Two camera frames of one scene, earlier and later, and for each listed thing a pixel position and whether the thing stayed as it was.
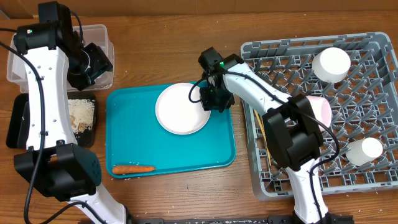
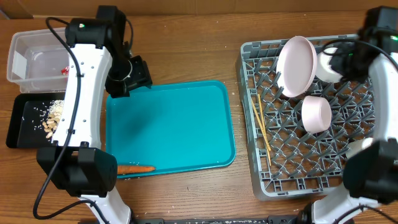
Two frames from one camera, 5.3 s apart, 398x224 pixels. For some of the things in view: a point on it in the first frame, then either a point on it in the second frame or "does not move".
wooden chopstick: (260, 124) does not move
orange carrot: (127, 169) does not move
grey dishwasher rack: (357, 74) does not move
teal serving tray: (135, 136) does not move
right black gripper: (209, 103) → (336, 65)
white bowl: (331, 65) does not move
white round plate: (177, 114) → (296, 66)
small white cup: (360, 152) does not move
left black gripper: (101, 65) → (140, 78)
